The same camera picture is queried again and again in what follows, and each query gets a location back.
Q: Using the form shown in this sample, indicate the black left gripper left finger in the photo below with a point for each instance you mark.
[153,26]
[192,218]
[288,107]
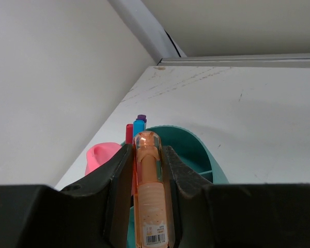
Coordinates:
[91,212]

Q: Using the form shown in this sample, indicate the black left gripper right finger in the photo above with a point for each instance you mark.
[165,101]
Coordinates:
[235,215]

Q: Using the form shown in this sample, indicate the orange highlighter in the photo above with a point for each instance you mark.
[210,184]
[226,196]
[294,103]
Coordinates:
[150,215]

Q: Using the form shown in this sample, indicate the pink capped clear tube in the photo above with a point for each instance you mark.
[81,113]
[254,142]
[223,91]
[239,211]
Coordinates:
[99,154]

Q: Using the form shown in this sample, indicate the red capped white marker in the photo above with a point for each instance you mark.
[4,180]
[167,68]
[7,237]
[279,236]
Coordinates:
[129,134]

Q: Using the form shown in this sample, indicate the purple capped white marker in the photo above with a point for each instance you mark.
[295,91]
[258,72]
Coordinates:
[142,117]

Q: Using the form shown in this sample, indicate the teal round desk organizer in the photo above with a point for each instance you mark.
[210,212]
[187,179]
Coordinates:
[191,155]

